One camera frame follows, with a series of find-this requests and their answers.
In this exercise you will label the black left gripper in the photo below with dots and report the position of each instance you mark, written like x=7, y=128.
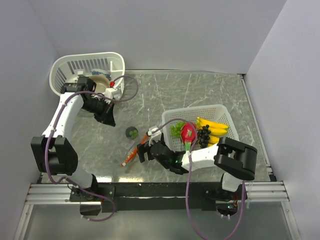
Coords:
x=106, y=116

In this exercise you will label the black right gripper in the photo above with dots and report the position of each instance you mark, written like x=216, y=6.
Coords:
x=144, y=148

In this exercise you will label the green fake grapes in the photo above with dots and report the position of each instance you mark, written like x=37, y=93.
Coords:
x=175, y=130

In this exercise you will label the clear zip top bag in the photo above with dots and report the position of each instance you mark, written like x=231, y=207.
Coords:
x=125, y=149

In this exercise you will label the dark round fake fruit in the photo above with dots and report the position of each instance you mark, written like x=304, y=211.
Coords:
x=131, y=132

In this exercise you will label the red fake apple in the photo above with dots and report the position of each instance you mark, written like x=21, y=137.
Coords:
x=188, y=135

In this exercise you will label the dark fake grapes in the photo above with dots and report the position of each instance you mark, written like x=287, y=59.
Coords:
x=203, y=136

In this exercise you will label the yellow fake banana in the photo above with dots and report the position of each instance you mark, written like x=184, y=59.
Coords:
x=217, y=130

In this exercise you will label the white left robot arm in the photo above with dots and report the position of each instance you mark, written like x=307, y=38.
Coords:
x=53, y=151

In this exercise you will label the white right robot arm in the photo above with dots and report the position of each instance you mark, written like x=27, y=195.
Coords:
x=236, y=158

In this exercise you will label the beige bowl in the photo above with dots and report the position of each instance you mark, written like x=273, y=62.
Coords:
x=102, y=83

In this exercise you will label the blue patterned white dish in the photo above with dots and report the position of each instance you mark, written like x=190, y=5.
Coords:
x=101, y=72

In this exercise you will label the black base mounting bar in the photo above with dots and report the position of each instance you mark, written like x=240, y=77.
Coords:
x=151, y=196

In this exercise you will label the white slotted dish basket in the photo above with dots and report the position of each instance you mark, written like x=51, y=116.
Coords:
x=67, y=69

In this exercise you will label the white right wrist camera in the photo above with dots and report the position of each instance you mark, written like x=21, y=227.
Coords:
x=154, y=134

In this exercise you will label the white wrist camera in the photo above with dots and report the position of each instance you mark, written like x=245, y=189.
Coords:
x=154, y=134
x=113, y=93

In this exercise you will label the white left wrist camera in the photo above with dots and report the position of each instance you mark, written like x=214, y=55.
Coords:
x=113, y=93

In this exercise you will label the aluminium frame rail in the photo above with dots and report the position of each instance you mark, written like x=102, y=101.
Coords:
x=59, y=194

